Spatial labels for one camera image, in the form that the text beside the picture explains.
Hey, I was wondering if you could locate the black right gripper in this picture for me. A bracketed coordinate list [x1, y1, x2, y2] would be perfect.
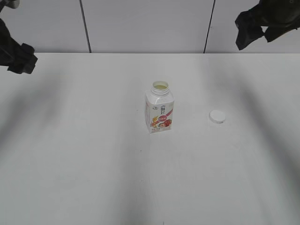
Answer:
[235, 0, 300, 50]

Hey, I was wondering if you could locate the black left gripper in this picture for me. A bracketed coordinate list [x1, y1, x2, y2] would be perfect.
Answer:
[0, 19, 38, 74]

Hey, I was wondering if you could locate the white plastic bottle cap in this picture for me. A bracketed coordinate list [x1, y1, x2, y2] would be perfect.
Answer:
[209, 110, 226, 124]

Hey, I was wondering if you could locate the white yili yogurt bottle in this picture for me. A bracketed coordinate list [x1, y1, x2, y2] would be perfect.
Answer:
[145, 81, 174, 133]

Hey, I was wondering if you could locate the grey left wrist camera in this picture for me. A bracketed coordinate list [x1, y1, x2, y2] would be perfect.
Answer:
[0, 0, 20, 10]

